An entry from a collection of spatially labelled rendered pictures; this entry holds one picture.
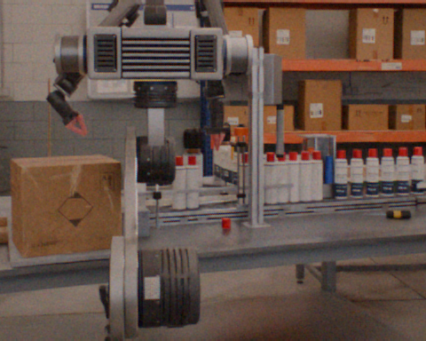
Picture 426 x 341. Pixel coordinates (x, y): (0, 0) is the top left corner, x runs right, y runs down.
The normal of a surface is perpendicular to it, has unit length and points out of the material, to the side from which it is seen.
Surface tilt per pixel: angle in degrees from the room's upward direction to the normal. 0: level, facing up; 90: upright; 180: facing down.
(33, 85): 90
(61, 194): 90
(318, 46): 90
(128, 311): 100
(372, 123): 91
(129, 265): 46
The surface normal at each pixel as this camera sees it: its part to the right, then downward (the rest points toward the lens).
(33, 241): 0.41, 0.04
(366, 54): 0.04, 0.07
